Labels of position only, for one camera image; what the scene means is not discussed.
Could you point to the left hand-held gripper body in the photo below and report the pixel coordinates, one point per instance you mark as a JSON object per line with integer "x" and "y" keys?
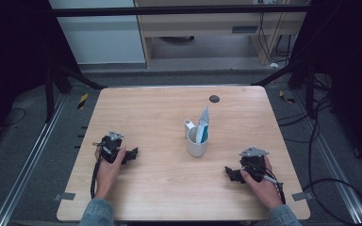
{"x": 111, "y": 149}

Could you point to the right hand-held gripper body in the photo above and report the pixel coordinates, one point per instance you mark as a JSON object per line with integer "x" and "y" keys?
{"x": 253, "y": 163}

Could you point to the white cup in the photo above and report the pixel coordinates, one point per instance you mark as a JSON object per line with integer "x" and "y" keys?
{"x": 196, "y": 147}

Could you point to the white and teal toothpaste tube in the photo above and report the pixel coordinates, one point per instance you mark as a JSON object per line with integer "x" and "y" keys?
{"x": 203, "y": 125}

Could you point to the person's left hand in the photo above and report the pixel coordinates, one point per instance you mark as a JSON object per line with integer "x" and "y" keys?
{"x": 107, "y": 175}

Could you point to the person's right hand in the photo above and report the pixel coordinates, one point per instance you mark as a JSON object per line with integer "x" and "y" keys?
{"x": 264, "y": 191}

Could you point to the yellow and black tape strip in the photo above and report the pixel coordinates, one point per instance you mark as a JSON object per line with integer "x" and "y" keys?
{"x": 286, "y": 98}
{"x": 82, "y": 101}

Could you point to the grey round table grommet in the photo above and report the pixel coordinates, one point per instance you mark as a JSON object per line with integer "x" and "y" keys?
{"x": 214, "y": 99}

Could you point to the black metal stand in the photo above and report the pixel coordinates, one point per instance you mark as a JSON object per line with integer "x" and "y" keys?
{"x": 49, "y": 94}
{"x": 309, "y": 91}

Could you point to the small white floor object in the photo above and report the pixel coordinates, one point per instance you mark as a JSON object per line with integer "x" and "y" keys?
{"x": 274, "y": 65}

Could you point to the white cabinet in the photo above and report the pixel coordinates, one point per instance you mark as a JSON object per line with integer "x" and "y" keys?
{"x": 100, "y": 37}

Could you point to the dark curtain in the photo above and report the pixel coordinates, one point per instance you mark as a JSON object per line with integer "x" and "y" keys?
{"x": 12, "y": 47}
{"x": 352, "y": 62}

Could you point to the light wooden desk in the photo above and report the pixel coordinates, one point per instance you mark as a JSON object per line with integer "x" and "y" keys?
{"x": 201, "y": 25}

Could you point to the grey metal table bracket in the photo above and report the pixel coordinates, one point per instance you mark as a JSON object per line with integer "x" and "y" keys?
{"x": 64, "y": 196}
{"x": 302, "y": 196}

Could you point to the aluminium floor rail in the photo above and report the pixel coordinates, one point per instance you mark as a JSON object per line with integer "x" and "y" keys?
{"x": 333, "y": 163}
{"x": 28, "y": 157}

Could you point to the black horizontal frame bar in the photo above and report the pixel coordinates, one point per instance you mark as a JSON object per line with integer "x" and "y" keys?
{"x": 169, "y": 10}

